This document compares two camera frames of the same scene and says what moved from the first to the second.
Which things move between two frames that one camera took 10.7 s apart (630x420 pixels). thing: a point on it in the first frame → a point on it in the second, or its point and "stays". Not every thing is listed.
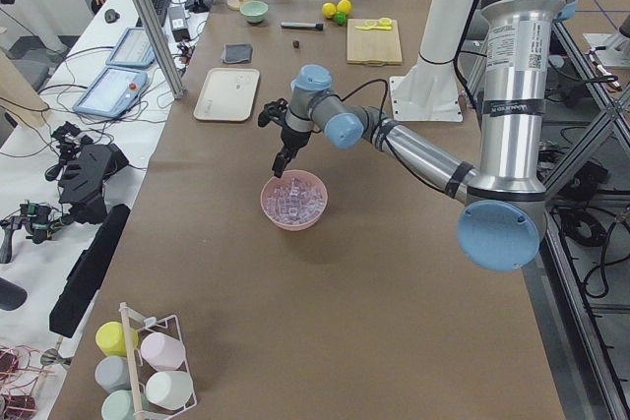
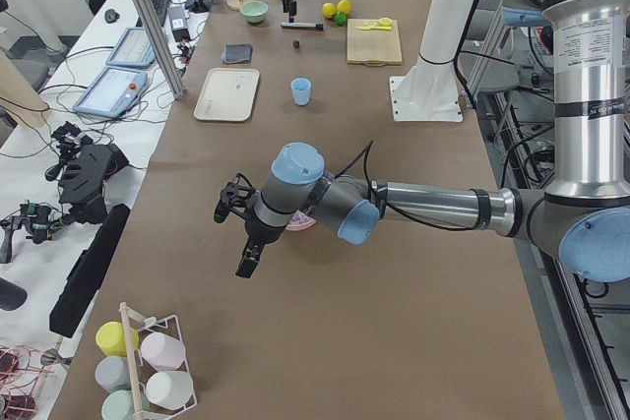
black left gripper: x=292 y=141 → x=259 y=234
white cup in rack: x=169 y=390 stays
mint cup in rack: x=119 y=405 stays
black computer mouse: x=111 y=16 stays
